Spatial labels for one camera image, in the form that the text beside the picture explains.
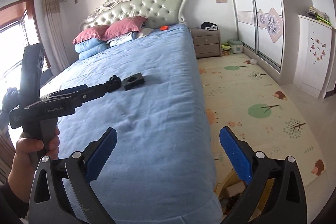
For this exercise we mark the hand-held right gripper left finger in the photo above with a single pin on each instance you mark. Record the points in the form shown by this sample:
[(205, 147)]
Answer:
[(102, 153)]

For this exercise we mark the person's left hand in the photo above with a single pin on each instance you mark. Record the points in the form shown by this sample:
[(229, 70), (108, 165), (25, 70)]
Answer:
[(23, 171)]

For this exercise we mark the folded patterned quilt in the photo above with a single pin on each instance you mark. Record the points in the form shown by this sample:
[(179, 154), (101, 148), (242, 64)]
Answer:
[(122, 40)]

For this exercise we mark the yellow green packet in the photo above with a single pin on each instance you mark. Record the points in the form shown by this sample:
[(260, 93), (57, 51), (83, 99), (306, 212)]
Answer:
[(225, 48)]

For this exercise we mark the window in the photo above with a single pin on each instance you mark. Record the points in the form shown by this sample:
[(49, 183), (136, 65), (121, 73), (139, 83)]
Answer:
[(13, 35)]

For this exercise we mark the light grey cloth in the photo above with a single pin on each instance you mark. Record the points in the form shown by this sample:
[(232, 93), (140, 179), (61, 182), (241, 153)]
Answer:
[(145, 32)]

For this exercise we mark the dark cloth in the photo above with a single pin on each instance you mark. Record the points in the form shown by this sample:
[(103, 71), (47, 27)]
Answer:
[(10, 100)]

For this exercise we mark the black and white clothes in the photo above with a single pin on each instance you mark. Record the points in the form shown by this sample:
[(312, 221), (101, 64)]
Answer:
[(208, 26)]

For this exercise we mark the brown wooden furniture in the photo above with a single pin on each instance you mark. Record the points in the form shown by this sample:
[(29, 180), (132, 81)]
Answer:
[(6, 158)]

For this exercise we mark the yellow plastic bin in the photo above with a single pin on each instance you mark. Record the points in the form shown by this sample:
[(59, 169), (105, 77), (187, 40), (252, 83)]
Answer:
[(225, 182)]

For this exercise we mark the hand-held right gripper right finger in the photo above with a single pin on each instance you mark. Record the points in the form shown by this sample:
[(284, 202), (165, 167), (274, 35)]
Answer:
[(236, 153)]

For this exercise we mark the white cabinet with stickers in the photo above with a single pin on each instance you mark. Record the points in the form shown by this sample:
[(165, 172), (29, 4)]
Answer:
[(315, 61)]

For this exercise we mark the beige curtain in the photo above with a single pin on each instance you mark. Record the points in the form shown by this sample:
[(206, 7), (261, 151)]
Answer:
[(53, 29)]

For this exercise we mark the patterned play mat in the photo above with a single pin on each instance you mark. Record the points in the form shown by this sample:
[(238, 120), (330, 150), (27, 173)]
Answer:
[(249, 92)]

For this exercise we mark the bed with blue sheet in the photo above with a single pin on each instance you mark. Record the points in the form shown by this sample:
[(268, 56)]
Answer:
[(157, 82)]

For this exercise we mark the white sliding door wardrobe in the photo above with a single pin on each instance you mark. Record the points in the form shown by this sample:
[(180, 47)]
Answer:
[(249, 3)]

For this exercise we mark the folded blue quilt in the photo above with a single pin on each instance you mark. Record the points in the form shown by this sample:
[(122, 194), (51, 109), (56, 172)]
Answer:
[(90, 48)]

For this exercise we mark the small black object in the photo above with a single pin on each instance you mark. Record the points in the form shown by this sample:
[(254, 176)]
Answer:
[(116, 81)]

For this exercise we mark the green and black clutter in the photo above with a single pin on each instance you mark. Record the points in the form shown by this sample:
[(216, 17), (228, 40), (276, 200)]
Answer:
[(319, 15)]

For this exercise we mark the tufted green headboard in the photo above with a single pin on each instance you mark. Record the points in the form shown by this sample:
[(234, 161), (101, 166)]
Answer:
[(147, 7)]

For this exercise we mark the black square box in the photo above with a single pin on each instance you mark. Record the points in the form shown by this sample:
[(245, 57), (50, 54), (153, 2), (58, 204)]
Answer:
[(139, 81)]

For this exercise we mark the green and white storage box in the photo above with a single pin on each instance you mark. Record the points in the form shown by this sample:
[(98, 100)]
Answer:
[(236, 47)]

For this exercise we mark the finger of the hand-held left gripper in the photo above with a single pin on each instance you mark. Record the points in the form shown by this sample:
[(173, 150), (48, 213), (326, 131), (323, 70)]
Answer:
[(68, 90), (92, 91)]

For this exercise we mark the grey nightstand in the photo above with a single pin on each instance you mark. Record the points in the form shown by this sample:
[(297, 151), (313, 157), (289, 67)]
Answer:
[(206, 44)]

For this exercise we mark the pink pillow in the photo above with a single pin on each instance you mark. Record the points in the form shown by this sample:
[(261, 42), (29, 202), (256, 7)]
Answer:
[(90, 33), (123, 27)]

